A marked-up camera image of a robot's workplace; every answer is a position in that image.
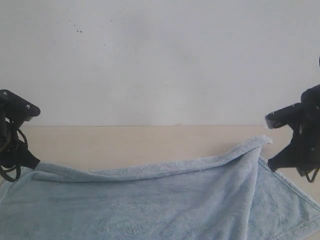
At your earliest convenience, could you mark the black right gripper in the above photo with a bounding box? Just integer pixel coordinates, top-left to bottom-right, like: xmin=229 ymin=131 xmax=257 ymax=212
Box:
xmin=267 ymin=85 xmax=320 ymax=175

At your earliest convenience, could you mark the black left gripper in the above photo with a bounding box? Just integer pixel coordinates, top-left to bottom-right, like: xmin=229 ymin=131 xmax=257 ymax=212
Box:
xmin=0 ymin=99 xmax=41 ymax=171

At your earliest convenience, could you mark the light blue fluffy towel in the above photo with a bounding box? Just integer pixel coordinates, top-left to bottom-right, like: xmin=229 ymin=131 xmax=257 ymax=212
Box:
xmin=0 ymin=136 xmax=320 ymax=240

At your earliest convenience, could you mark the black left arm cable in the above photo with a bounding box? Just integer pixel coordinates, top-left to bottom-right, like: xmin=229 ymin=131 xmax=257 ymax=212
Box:
xmin=0 ymin=128 xmax=29 ymax=183

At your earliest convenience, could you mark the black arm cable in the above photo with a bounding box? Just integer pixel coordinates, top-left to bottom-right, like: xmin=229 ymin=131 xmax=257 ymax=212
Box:
xmin=297 ymin=164 xmax=320 ymax=183
xmin=0 ymin=128 xmax=29 ymax=183

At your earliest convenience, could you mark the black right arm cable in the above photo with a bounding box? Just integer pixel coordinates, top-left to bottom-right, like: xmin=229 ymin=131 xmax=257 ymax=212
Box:
xmin=297 ymin=164 xmax=320 ymax=183

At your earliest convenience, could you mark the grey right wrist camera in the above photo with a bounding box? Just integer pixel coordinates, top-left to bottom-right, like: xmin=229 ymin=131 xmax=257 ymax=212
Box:
xmin=264 ymin=103 xmax=303 ymax=129

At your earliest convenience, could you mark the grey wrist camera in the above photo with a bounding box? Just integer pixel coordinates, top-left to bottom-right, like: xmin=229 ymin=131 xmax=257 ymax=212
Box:
xmin=264 ymin=103 xmax=303 ymax=129
xmin=0 ymin=89 xmax=41 ymax=123

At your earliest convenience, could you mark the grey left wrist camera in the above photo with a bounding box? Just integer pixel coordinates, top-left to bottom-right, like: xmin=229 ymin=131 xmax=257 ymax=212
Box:
xmin=0 ymin=89 xmax=41 ymax=123

